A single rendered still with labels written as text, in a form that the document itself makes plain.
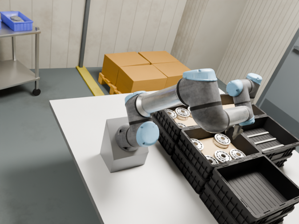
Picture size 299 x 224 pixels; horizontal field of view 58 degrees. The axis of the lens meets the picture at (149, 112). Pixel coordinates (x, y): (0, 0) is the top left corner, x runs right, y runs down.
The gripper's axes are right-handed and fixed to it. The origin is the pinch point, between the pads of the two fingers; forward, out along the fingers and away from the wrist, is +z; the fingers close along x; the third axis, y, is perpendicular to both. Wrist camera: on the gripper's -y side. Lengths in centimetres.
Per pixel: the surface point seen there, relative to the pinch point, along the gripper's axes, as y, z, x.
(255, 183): 9.2, 19.9, -20.7
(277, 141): 59, 17, 3
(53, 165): -70, 89, 101
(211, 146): 1.7, 16.1, 10.4
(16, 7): -77, -6, 257
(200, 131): -3.8, 8.7, 16.9
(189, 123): 0.9, 13.4, 32.5
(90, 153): -65, 26, 35
